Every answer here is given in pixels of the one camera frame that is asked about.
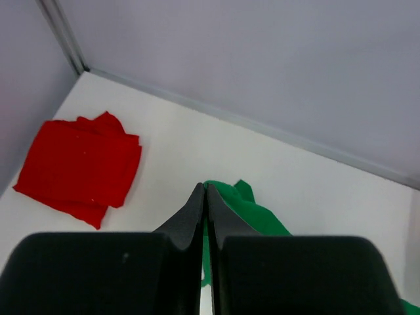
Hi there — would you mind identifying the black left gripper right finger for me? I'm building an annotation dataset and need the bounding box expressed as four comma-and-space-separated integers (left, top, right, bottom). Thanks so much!
207, 185, 405, 314

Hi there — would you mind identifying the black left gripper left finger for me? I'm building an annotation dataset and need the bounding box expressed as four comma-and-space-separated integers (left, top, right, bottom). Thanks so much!
1, 184, 205, 314

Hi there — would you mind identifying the green t shirt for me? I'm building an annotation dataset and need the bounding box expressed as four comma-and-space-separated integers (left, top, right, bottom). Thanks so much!
200, 178, 420, 315

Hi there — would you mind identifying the folded red t shirt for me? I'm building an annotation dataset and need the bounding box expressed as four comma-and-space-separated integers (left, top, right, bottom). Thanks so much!
13, 112, 142, 230

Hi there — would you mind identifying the left corner frame post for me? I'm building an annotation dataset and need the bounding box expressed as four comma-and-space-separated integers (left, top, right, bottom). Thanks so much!
36, 0, 90, 76

